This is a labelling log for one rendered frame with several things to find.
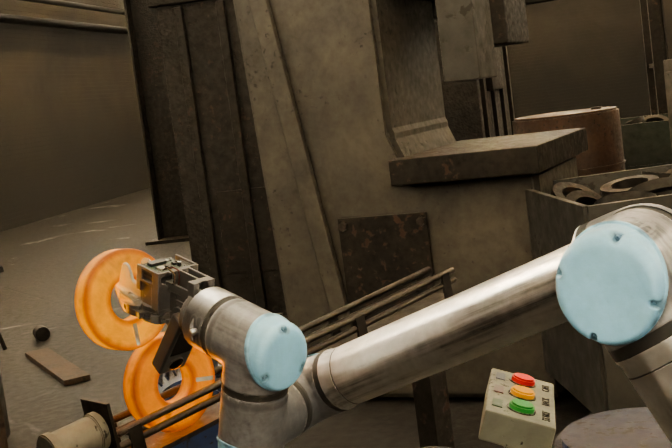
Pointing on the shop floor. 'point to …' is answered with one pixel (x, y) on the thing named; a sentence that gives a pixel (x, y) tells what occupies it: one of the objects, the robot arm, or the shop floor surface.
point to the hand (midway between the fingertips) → (123, 286)
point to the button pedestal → (525, 437)
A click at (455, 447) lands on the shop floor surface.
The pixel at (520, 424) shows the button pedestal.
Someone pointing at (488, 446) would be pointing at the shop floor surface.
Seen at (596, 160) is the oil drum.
